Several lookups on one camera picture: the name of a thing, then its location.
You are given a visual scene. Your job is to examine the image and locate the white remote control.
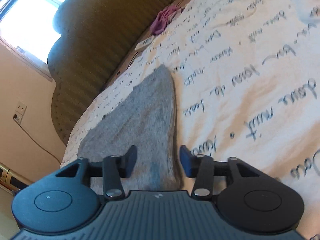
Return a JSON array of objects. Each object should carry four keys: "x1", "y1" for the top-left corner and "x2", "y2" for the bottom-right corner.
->
[{"x1": 135, "y1": 35, "x2": 155, "y2": 51}]

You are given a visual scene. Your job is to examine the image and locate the olive ribbed headboard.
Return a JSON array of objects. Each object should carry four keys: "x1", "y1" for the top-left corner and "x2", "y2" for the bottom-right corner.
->
[{"x1": 47, "y1": 0, "x2": 173, "y2": 144}]

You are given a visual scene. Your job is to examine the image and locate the white bedspread with script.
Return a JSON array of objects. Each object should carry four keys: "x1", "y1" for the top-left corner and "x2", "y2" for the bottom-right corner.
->
[{"x1": 62, "y1": 0, "x2": 319, "y2": 239}]

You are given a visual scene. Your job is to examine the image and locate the gold and black heater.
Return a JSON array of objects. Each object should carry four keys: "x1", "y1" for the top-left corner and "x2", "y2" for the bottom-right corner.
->
[{"x1": 0, "y1": 163, "x2": 33, "y2": 191}]

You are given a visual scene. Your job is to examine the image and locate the grey knitted sock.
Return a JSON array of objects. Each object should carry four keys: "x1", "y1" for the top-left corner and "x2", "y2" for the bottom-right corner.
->
[{"x1": 78, "y1": 65, "x2": 183, "y2": 192}]

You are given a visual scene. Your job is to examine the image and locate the bright window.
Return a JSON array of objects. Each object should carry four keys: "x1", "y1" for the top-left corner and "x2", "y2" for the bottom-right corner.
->
[{"x1": 1, "y1": 0, "x2": 65, "y2": 66}]

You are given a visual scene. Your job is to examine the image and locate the white wall socket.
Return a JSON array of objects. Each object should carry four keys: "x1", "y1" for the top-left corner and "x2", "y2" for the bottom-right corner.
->
[{"x1": 13, "y1": 101, "x2": 27, "y2": 125}]

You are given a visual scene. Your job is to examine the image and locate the purple cloth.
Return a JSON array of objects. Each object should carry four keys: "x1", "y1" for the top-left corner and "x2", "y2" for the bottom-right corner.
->
[{"x1": 150, "y1": 5, "x2": 183, "y2": 36}]

